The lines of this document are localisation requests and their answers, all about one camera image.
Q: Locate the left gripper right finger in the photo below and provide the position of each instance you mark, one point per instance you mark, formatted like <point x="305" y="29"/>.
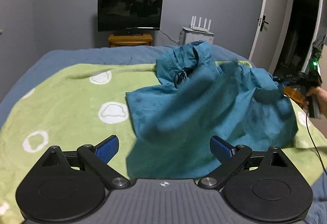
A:
<point x="232" y="160"/>

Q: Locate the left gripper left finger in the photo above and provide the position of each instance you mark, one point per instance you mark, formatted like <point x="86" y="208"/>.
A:
<point x="95" y="159"/>

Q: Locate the teal hooded jacket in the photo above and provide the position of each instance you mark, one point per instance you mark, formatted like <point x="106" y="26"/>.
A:
<point x="197" y="99"/>

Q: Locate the right hand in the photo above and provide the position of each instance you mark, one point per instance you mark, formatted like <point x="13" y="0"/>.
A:
<point x="321" y="97"/>

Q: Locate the green fleece blanket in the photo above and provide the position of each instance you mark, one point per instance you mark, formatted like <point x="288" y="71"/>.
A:
<point x="85" y="104"/>

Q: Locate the white door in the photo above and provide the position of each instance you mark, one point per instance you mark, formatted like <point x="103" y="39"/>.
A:
<point x="268" y="44"/>

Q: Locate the white wifi router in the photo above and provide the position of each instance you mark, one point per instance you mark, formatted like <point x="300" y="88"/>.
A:
<point x="198" y="24"/>

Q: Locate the white small cabinet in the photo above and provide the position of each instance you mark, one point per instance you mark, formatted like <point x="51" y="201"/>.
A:
<point x="187" y="35"/>

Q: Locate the wooden tv stand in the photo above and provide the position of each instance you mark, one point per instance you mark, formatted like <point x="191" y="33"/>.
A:
<point x="130" y="40"/>

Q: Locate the black television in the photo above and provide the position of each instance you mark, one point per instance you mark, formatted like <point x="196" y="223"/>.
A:
<point x="126" y="15"/>

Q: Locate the black door handle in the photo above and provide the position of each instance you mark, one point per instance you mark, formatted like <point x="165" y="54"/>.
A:
<point x="263" y="22"/>

